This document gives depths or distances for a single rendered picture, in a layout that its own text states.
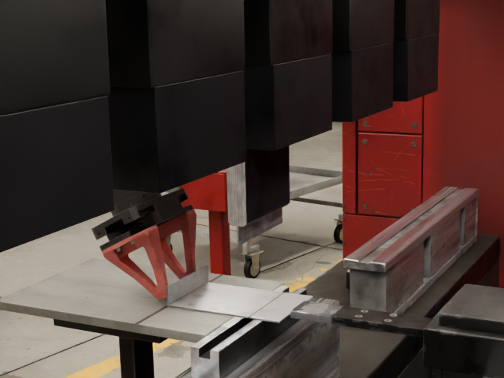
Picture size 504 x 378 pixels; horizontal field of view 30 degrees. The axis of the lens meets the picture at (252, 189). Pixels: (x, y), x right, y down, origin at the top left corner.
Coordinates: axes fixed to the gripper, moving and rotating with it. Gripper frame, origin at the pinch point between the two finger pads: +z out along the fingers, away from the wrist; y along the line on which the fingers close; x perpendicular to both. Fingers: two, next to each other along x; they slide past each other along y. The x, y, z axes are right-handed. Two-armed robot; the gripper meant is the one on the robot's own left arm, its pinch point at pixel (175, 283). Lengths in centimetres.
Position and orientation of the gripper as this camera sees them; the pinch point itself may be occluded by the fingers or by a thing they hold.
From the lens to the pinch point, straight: 102.6
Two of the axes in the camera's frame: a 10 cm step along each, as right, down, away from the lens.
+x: -7.7, 3.9, 5.1
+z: 4.3, 9.0, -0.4
